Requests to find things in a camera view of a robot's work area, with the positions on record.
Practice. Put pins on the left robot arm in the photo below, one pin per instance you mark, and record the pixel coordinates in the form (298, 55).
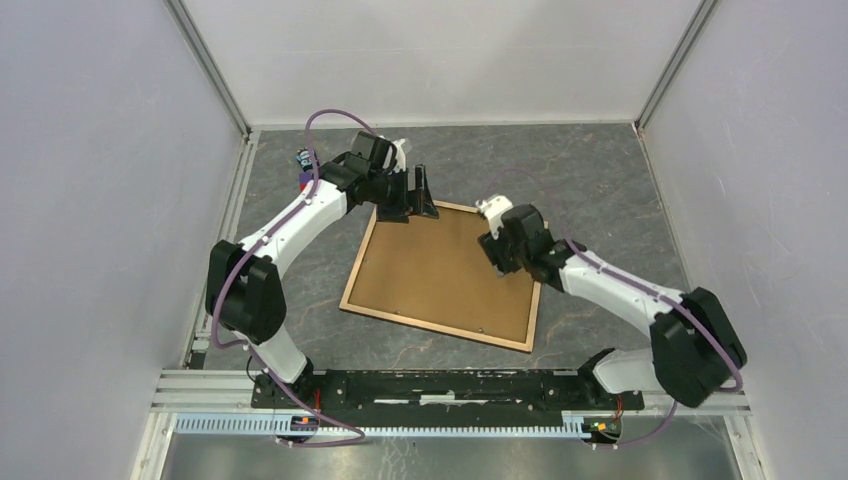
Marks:
(244, 292)

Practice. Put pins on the aluminium corner post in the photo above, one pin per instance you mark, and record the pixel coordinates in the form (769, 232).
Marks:
(680, 53)
(203, 55)

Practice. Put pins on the white toothed cable duct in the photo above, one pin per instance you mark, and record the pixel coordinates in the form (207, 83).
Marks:
(288, 425)

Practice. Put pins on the left aluminium corner post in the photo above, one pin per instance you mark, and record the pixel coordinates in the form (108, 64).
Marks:
(203, 55)

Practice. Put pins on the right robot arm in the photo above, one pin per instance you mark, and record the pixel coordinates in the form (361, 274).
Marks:
(694, 350)

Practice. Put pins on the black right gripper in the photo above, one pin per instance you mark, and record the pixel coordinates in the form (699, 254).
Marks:
(494, 250)

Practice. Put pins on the brown backing board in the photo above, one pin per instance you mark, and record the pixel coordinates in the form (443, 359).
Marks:
(437, 278)

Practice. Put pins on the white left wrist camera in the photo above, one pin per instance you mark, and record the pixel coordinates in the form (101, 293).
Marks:
(401, 147)

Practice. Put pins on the purple and red block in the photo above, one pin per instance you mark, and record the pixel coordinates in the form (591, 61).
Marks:
(304, 178)

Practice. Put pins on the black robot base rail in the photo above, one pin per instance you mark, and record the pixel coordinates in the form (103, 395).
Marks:
(457, 398)

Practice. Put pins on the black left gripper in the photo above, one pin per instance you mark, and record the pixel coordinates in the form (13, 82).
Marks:
(398, 212)

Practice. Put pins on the right aluminium corner post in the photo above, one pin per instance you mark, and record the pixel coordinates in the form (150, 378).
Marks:
(680, 53)

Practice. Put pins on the left aluminium side rail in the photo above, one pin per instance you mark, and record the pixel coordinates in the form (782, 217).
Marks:
(222, 253)

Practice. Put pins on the wooden picture frame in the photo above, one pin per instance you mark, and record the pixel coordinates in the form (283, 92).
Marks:
(424, 321)

